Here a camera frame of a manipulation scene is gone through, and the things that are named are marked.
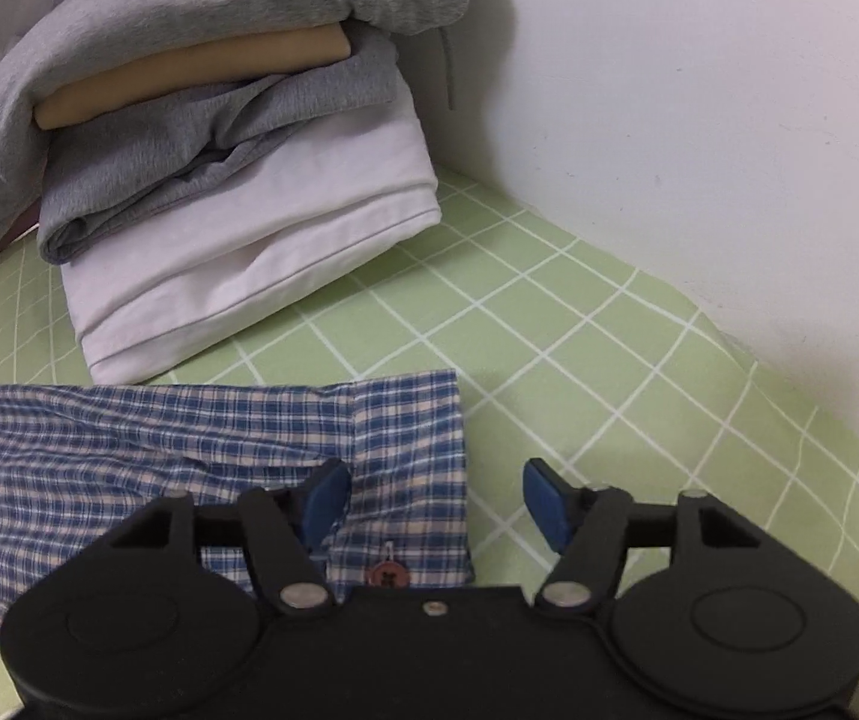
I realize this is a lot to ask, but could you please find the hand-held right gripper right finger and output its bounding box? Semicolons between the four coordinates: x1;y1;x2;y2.
521;457;770;616

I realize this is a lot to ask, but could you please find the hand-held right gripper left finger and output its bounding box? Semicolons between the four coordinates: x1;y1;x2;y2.
99;457;355;620

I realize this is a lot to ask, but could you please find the blue plaid shirt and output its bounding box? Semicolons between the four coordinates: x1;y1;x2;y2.
0;369;475;646

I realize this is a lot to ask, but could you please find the white folded garment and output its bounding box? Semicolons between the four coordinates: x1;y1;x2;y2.
61;94;443;387

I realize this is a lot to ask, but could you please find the grey folded garment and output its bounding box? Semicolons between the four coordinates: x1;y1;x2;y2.
37;26;404;265

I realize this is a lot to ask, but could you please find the tan folded garment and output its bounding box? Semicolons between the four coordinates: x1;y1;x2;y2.
33;22;351;130

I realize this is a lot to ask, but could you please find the light grey hoodie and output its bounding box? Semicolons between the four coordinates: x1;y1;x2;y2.
0;0;475;263

